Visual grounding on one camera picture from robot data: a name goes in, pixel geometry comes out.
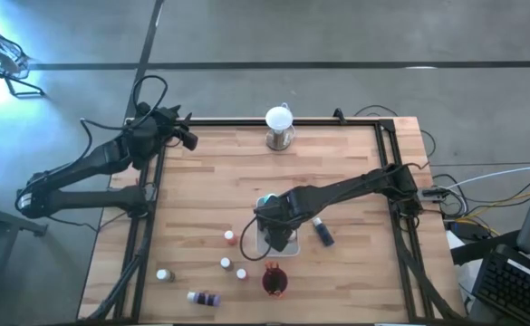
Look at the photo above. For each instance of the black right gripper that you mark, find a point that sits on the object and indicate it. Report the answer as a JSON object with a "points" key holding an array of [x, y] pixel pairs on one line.
{"points": [[278, 213]]}

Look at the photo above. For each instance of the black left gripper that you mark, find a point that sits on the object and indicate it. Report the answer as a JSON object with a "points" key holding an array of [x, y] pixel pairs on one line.
{"points": [[165, 123]]}

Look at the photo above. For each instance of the blue paint bottle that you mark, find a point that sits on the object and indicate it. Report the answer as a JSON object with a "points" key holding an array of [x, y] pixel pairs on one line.
{"points": [[323, 233]]}

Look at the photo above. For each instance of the pink plastic cup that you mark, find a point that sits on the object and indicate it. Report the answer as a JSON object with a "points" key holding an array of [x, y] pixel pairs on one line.
{"points": [[266, 287]]}

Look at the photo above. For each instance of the coral red paint bottle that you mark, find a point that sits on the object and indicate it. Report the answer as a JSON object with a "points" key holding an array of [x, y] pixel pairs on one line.
{"points": [[242, 274]]}

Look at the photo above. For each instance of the orange paint bottle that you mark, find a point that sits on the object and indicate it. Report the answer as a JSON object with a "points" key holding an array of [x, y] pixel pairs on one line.
{"points": [[229, 237]]}

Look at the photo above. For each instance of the terracotta paint bottle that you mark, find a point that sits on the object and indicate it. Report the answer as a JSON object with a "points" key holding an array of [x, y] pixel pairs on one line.
{"points": [[225, 263]]}

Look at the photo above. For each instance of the purple paint bottle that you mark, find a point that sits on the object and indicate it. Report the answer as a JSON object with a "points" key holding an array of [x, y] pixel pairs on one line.
{"points": [[203, 299]]}

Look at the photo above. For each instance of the tan paint bottle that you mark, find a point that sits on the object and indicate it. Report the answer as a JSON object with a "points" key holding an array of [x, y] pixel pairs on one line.
{"points": [[165, 275]]}

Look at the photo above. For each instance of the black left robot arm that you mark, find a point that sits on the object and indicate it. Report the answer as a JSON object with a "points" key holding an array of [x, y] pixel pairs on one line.
{"points": [[88, 199]]}

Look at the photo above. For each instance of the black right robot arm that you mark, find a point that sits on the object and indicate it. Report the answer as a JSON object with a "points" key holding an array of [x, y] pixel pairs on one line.
{"points": [[350, 185]]}

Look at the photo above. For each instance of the grey connector box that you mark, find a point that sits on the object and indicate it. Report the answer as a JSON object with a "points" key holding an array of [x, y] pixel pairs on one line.
{"points": [[434, 194]]}

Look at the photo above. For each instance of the black power brick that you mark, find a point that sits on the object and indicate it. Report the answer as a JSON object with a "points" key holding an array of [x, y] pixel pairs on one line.
{"points": [[468, 231]]}

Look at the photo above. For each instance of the black metal stand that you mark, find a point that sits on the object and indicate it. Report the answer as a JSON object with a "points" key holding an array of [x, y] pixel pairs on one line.
{"points": [[11, 222]]}

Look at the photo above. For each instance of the grey laptop black keyboard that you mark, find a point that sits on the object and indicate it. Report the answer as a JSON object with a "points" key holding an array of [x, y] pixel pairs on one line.
{"points": [[513, 285]]}

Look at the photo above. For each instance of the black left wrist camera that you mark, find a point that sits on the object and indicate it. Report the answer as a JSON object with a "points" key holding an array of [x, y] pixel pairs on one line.
{"points": [[144, 111]]}

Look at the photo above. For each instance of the black aluminium table frame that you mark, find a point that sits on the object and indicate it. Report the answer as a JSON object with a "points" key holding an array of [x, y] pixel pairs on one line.
{"points": [[319, 122]]}

